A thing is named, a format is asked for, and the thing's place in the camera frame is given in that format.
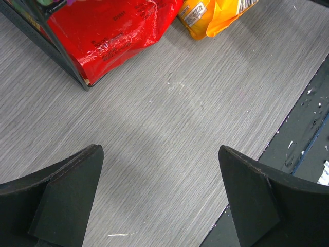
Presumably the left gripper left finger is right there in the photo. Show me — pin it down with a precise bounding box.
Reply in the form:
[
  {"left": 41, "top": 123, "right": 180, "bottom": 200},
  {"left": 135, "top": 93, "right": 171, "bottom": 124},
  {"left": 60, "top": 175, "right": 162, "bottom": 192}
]
[{"left": 1, "top": 144, "right": 104, "bottom": 246}]

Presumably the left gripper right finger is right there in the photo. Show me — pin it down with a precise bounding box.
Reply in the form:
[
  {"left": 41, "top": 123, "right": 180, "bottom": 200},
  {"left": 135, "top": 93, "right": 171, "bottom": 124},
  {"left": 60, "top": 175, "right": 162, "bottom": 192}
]
[{"left": 218, "top": 145, "right": 328, "bottom": 246}]

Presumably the red fruit candy bag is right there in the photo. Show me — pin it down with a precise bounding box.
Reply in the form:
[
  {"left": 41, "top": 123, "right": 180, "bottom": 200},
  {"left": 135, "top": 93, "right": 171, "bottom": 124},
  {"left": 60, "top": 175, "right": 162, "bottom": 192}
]
[{"left": 48, "top": 0, "right": 183, "bottom": 82}]

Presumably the orange candy bag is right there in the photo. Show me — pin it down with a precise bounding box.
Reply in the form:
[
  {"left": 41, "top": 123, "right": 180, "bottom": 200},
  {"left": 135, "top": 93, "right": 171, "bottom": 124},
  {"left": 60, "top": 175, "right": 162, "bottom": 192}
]
[{"left": 178, "top": 0, "right": 259, "bottom": 40}]

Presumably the black wooden two-tier shelf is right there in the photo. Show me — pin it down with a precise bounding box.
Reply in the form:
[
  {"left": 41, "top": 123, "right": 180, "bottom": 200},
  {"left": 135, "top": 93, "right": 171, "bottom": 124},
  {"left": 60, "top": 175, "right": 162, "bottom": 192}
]
[{"left": 1, "top": 1, "right": 104, "bottom": 91}]

